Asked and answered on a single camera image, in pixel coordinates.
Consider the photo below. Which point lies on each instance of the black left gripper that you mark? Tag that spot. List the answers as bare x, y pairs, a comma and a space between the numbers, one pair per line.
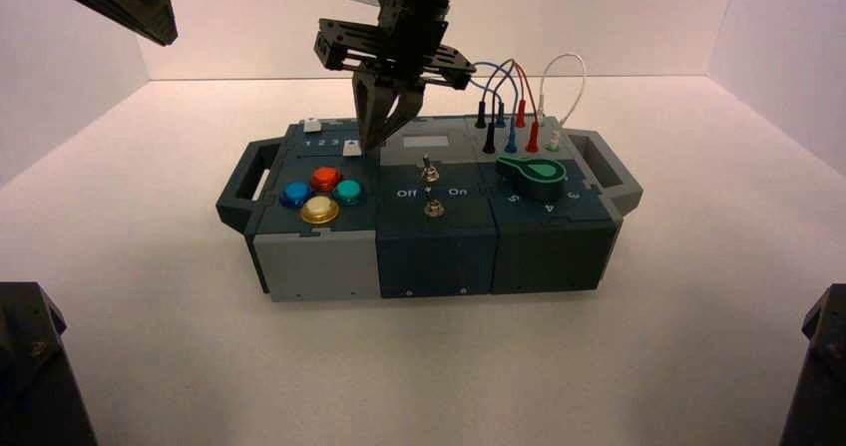
410, 40

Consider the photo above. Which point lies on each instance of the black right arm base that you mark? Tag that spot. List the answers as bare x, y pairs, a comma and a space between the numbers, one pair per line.
819, 377

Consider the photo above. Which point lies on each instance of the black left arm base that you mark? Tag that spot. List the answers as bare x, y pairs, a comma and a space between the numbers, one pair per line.
30, 377

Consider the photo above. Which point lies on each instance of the small white slider knob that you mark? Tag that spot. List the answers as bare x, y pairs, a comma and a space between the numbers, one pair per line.
312, 125

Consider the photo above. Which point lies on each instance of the teal round push button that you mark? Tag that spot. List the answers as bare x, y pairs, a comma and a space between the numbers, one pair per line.
349, 192

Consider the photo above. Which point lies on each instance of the red round push button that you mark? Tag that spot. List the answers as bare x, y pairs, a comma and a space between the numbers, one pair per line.
326, 178

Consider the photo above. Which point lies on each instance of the yellow round push button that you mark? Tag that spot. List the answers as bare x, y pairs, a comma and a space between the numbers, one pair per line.
320, 210

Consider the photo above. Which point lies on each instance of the blue round push button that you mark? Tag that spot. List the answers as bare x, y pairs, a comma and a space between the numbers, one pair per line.
295, 194

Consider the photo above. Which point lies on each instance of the dark teal grey control box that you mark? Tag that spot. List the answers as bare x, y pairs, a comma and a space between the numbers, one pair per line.
436, 258

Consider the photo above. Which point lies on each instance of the green rotary selector knob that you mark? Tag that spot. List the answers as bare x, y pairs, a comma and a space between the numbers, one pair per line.
537, 177

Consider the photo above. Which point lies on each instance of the metal toggle switch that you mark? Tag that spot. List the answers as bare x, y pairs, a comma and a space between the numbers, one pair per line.
433, 209
429, 173

